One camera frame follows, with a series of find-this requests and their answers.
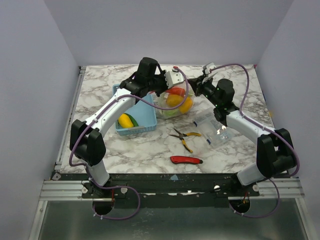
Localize clear orange-zip bag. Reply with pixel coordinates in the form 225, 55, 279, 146
153, 83, 195, 119

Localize orange toy citrus fruit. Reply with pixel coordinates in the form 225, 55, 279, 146
165, 94, 184, 108

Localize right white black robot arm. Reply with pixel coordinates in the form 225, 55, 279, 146
188, 76, 297, 196

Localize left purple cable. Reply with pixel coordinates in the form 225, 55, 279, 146
68, 66, 191, 221

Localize clear plastic screw box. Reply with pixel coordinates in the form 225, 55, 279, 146
193, 108, 235, 149

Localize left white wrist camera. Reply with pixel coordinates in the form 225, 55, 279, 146
164, 67, 184, 89

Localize green toy cucumber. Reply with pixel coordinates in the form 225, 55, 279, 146
129, 115, 139, 127

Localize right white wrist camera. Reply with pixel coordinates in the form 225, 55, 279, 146
202, 62, 217, 84

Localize red utility knife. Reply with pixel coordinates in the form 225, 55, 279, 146
170, 155, 203, 165

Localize orange toy carrot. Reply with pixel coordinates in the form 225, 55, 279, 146
165, 86, 186, 97

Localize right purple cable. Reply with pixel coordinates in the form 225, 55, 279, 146
214, 63, 301, 219

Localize purple cable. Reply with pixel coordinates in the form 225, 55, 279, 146
68, 66, 191, 221
214, 63, 301, 219

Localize yellow handled pliers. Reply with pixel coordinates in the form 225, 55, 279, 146
169, 128, 202, 153

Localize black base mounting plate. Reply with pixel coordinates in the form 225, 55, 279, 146
48, 173, 259, 209

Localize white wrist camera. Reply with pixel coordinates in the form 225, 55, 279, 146
164, 67, 184, 89
202, 62, 217, 84

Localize yellow toy bell pepper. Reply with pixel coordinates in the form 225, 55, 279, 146
178, 97, 193, 114

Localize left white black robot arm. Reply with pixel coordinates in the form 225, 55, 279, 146
69, 57, 168, 198

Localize light blue plastic basket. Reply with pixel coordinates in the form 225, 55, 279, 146
112, 84, 157, 136

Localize yellow toy lemon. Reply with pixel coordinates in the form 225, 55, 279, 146
118, 113, 134, 129

